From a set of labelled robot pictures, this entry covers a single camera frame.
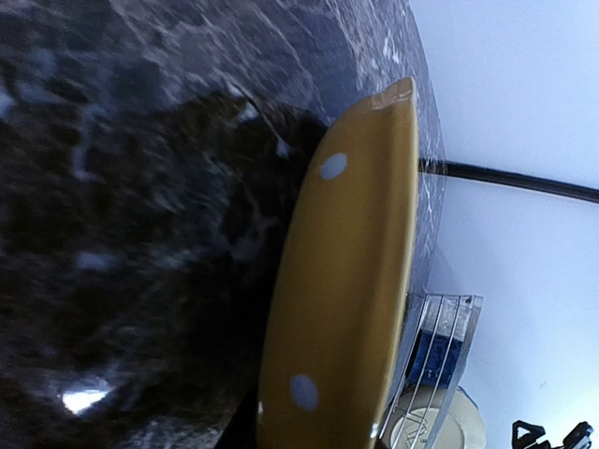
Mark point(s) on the yellow polka dot plate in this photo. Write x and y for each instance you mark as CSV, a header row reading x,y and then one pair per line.
x,y
336,314

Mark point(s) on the cream bird pattern plate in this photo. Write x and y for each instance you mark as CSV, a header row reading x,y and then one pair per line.
x,y
411,423

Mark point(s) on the dark blue mug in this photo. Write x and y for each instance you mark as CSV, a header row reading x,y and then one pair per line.
x,y
433,360

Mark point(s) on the metal wire dish rack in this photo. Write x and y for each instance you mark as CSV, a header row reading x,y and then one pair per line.
x,y
453,316

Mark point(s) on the black frame post right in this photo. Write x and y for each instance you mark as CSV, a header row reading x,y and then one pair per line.
x,y
521,181

